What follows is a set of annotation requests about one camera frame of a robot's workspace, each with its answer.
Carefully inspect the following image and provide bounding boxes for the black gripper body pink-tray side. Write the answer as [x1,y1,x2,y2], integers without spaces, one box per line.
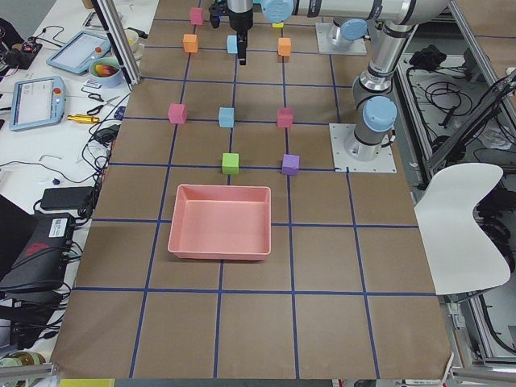
[227,0,253,32]

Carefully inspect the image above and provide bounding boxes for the light blue foam block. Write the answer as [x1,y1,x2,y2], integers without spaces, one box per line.
[218,107,235,128]
[227,35,238,54]

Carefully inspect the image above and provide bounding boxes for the silver robot arm near teal tray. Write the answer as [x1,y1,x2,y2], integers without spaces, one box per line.
[328,18,368,47]

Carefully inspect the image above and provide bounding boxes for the silver robot arm near pink tray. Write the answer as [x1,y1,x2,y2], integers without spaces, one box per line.
[260,1,449,162]

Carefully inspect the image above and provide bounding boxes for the pink foam block far corner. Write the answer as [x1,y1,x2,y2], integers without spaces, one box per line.
[189,7,204,26]

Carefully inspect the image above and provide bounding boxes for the orange foam block table edge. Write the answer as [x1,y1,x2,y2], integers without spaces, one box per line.
[182,34,199,53]

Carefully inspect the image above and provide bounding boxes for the pink foam block centre right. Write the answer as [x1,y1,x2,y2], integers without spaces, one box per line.
[277,107,294,128]

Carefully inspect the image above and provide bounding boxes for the pink foam block centre left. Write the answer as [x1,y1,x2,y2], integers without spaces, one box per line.
[168,103,188,124]

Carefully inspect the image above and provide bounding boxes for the cream bowl with lemon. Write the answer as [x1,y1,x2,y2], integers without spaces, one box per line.
[124,29,142,60]

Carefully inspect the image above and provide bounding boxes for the green foam block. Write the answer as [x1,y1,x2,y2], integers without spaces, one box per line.
[222,152,239,175]

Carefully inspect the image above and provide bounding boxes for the purple foam block near pink tray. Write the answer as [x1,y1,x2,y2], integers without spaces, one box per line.
[281,154,300,176]

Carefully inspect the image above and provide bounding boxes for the light blue bowl with fruit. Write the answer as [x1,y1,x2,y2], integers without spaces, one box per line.
[89,56,123,88]

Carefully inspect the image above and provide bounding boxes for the blue teach pendant far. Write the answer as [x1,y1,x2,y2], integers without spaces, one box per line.
[46,31,111,74]

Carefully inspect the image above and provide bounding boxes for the blue teach pendant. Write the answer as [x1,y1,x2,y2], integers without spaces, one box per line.
[9,76,65,131]
[46,31,111,74]

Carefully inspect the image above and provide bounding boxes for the gold metal cylinder tool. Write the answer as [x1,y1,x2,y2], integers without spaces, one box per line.
[67,114,100,124]

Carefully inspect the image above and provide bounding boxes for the pink plastic tray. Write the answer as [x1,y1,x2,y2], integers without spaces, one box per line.
[168,184,272,261]

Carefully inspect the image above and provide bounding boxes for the blue teach pendant near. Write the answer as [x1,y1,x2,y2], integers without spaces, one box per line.
[9,76,65,131]

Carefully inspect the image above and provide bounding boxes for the black power adapter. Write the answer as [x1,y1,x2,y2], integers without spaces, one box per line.
[40,186,93,210]

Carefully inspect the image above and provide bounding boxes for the black electronics box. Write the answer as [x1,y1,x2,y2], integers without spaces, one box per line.
[1,213,75,293]

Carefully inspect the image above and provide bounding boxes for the white chair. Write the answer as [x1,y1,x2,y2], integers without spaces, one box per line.
[414,163,510,295]

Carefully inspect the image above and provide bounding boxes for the aluminium frame post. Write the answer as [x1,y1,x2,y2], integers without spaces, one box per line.
[92,0,141,87]

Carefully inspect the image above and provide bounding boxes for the black-handled scissors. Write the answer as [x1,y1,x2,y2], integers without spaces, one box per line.
[86,93,119,117]

